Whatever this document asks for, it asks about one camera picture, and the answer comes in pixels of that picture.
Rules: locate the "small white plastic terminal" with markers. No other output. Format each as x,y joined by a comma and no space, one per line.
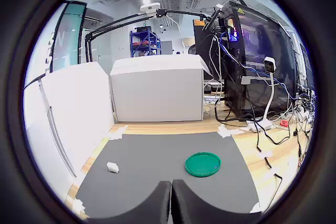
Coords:
113,167

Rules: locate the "round green lid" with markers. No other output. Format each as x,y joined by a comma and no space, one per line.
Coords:
202,165

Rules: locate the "dark grey mat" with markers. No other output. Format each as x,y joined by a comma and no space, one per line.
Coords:
147,153

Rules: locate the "white masking tape piece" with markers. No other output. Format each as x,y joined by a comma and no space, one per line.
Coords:
256,208
274,173
228,131
79,207
115,132
265,154

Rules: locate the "small red tag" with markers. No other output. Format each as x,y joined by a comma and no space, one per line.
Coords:
284,123

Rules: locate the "blue metal shelf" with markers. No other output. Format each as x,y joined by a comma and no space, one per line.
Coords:
145,47

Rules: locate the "black monitor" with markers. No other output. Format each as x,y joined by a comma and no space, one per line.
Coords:
204,44

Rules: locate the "black computer tower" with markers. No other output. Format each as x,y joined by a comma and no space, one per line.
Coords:
262,51

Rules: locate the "teal glass door panel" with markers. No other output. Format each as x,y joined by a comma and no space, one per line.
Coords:
68,37

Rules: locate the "white camera on stand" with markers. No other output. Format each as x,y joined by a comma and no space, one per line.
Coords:
269,64

